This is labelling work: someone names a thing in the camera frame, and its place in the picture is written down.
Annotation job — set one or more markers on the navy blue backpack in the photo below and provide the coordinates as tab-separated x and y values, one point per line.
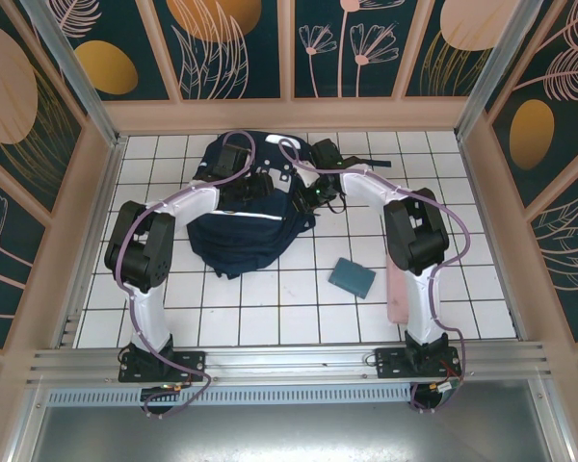
241	240

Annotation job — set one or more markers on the teal notebook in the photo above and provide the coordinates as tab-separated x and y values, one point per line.
352	278

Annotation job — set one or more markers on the pink pencil case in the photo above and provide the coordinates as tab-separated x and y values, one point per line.
396	298

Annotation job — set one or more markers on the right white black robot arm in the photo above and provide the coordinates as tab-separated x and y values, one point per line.
414	231

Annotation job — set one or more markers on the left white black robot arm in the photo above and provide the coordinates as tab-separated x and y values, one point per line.
192	207

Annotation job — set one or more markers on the yellow power connector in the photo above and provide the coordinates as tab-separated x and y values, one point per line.
176	387
444	386

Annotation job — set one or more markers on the aluminium frame post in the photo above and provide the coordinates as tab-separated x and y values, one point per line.
82	82
500	72

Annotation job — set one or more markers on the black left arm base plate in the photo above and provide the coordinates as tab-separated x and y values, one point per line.
192	366

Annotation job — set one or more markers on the long aluminium mounting rail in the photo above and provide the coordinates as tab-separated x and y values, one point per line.
289	363

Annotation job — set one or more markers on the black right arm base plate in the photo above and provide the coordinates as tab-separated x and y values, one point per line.
390	366

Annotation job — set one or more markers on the aluminium side rail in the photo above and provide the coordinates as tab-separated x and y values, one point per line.
71	332

